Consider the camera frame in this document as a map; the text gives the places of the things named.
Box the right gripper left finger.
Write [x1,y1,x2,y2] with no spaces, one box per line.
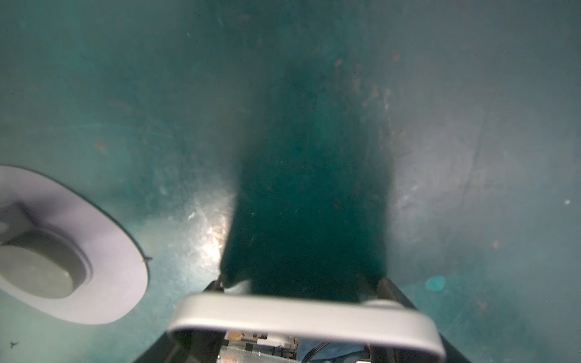
[136,296,225,362]

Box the green table mat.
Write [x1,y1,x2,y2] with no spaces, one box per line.
[1,1,580,362]

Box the phone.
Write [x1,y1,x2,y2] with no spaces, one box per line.
[176,292,446,362]

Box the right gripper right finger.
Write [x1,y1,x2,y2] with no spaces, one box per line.
[377,278,471,363]

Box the purple stand right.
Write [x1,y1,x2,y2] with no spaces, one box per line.
[1,165,148,325]

